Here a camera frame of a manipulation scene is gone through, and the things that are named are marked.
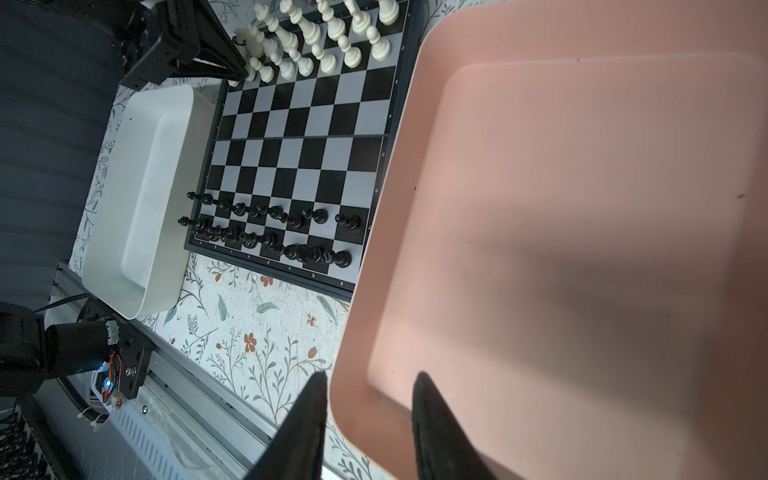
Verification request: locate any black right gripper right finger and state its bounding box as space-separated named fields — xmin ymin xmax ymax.
xmin=411 ymin=371 xmax=496 ymax=479

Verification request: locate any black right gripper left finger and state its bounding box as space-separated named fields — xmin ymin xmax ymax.
xmin=244 ymin=371 xmax=328 ymax=480

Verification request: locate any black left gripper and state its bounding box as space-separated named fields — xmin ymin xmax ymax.
xmin=118 ymin=1 xmax=247 ymax=91

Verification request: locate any black chess pawn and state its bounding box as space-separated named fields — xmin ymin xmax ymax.
xmin=334 ymin=213 xmax=362 ymax=231

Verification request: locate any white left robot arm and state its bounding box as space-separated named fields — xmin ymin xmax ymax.
xmin=1 ymin=1 xmax=246 ymax=397

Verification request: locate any black white chess board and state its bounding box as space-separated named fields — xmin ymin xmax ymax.
xmin=185 ymin=1 xmax=423 ymax=300

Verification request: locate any white plastic tray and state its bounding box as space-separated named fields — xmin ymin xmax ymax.
xmin=81 ymin=84 xmax=215 ymax=319

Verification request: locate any pink plastic tray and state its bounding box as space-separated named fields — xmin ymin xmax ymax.
xmin=330 ymin=1 xmax=767 ymax=479

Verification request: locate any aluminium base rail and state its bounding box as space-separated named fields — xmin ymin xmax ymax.
xmin=35 ymin=260 xmax=337 ymax=480

